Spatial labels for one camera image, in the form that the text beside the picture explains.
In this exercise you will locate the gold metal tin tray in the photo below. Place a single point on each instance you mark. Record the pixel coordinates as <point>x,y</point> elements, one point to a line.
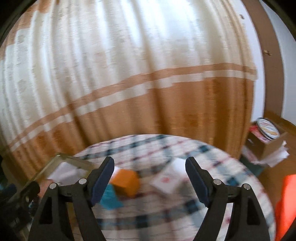
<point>41,176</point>

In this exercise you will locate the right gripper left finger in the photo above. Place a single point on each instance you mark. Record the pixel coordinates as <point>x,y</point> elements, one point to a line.
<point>52,222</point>

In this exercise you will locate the plaid tablecloth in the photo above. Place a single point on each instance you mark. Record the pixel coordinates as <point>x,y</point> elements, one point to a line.
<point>166,206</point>

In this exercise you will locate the cream and tan curtain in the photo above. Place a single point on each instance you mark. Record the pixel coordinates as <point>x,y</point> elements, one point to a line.
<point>75,73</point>

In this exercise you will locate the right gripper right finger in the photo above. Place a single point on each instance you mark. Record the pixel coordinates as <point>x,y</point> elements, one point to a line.
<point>247,221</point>

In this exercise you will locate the round cookie tin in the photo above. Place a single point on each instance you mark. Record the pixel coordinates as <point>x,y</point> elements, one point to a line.
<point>267,128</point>

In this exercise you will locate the teal waste bin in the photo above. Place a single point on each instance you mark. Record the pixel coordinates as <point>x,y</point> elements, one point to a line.
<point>254,168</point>

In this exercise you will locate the white box red seal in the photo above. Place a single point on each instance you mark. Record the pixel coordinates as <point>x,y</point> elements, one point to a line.
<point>171,177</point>

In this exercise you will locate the orange cloth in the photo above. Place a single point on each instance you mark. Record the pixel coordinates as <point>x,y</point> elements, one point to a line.
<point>285,210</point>

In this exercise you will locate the cardboard box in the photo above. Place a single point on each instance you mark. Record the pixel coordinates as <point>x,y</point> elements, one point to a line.
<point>262,150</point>

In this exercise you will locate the brown wooden door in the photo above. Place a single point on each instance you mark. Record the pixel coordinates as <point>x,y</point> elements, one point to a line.
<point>272,60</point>

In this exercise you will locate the white rounded box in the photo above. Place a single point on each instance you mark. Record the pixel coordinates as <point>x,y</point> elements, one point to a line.
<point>67,174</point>

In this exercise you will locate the red snack package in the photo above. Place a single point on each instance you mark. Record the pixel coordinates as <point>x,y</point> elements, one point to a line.
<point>255,131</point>

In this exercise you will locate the orange cube block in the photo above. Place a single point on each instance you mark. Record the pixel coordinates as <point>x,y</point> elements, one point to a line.
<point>125,182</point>

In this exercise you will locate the teal toy brick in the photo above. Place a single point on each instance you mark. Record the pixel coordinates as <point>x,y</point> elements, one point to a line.
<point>109,200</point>

